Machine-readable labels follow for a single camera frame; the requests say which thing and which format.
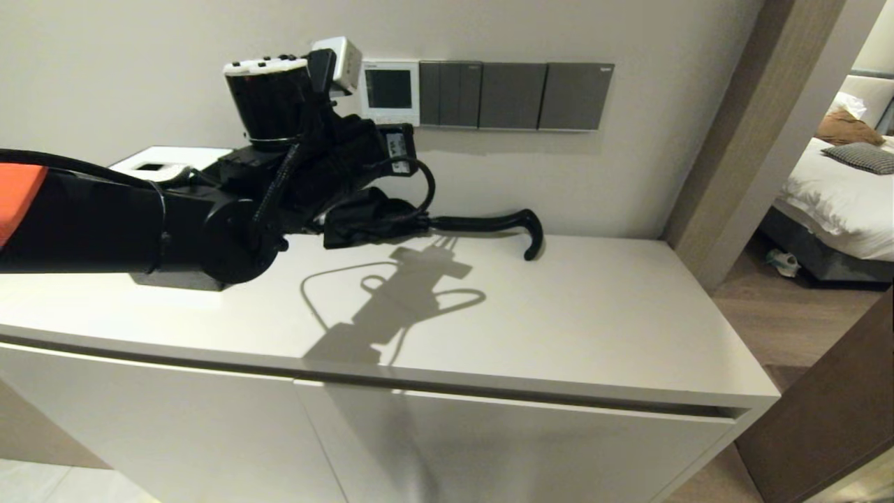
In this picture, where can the black white checkered cushion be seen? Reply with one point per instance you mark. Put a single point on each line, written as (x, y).
(866, 159)

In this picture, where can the grey plain wall switch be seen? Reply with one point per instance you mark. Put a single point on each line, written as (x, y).
(512, 96)

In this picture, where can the white sideboard cabinet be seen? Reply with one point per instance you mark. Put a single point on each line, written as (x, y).
(559, 314)

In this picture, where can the grey triple rocker wall switch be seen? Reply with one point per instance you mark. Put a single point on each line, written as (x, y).
(450, 95)

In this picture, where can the white wall thermostat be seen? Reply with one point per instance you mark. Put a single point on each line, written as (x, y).
(391, 91)

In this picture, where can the brown cushion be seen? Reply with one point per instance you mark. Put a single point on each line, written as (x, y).
(845, 131)

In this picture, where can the dark brown wooden door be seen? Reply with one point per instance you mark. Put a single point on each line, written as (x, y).
(838, 419)

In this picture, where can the grey wall switch with logo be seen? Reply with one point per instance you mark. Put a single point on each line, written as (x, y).
(575, 98)

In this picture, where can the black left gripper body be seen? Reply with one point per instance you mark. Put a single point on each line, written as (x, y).
(360, 154)

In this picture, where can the white slipper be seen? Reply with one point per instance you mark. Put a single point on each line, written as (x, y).
(783, 264)

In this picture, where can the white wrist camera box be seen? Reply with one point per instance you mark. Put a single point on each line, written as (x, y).
(343, 63)

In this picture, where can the black tissue box white top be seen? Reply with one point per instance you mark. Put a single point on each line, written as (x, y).
(199, 156)

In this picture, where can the white pillow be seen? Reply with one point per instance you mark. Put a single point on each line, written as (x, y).
(846, 106)

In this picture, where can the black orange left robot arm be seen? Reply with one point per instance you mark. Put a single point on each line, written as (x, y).
(91, 223)

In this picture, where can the bed with white sheets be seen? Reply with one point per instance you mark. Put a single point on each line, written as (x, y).
(838, 202)

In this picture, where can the dark grey bed base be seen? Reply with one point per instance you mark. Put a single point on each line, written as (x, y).
(824, 262)

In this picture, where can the light wooden door frame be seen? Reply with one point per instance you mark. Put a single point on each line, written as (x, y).
(754, 140)

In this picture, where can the wide white cabinet door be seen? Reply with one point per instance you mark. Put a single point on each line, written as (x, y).
(545, 454)

